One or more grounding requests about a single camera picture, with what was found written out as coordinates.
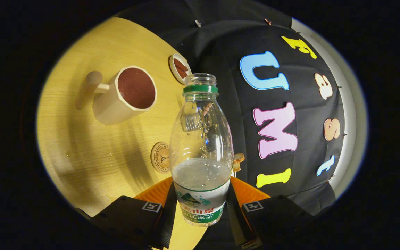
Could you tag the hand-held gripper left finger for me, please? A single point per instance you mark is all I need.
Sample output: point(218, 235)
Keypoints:
point(130, 218)

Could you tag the brown sausage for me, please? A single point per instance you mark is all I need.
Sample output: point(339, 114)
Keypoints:
point(182, 73)
point(180, 64)

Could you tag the clear plastic juice bottle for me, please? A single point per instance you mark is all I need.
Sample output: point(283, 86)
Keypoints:
point(201, 173)

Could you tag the wooden table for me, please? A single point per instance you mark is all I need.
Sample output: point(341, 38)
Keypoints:
point(82, 146)

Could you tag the black backdrop cloth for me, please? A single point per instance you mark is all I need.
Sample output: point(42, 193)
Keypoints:
point(241, 100)

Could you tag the small white oval plate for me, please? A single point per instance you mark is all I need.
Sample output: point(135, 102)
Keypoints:
point(173, 69)

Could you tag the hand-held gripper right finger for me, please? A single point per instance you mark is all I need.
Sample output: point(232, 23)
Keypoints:
point(276, 218)

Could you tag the round cork coaster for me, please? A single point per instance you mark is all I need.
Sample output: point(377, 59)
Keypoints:
point(160, 158)

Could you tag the pink clothespin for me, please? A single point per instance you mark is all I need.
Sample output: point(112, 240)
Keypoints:
point(267, 21)

